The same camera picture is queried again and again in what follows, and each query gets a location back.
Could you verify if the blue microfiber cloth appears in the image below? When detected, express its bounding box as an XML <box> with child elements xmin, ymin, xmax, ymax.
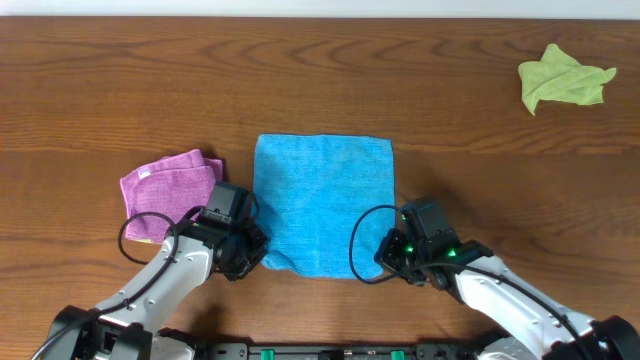
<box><xmin>253</xmin><ymin>134</ymin><xmax>396</xmax><ymax>279</ymax></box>

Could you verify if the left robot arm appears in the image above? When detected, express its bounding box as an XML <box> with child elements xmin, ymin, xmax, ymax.
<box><xmin>33</xmin><ymin>207</ymin><xmax>268</xmax><ymax>360</ymax></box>

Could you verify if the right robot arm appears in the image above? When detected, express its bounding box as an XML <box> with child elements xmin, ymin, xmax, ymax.
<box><xmin>375</xmin><ymin>229</ymin><xmax>639</xmax><ymax>359</ymax></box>

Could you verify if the crumpled green cloth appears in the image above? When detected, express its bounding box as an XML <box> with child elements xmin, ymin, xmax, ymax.
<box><xmin>518</xmin><ymin>44</ymin><xmax>617</xmax><ymax>116</ymax></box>

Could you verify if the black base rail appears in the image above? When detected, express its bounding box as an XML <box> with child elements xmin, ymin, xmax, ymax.
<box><xmin>195</xmin><ymin>343</ymin><xmax>479</xmax><ymax>360</ymax></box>

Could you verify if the right black cable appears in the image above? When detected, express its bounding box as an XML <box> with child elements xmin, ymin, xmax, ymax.
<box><xmin>348</xmin><ymin>204</ymin><xmax>599</xmax><ymax>360</ymax></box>

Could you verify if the black cable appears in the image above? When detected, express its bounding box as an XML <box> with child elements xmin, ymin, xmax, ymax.
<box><xmin>348</xmin><ymin>204</ymin><xmax>599</xmax><ymax>360</ymax></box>
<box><xmin>29</xmin><ymin>197</ymin><xmax>261</xmax><ymax>360</ymax></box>

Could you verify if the left black cable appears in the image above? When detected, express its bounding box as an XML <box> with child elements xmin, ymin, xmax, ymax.
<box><xmin>29</xmin><ymin>197</ymin><xmax>261</xmax><ymax>360</ymax></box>

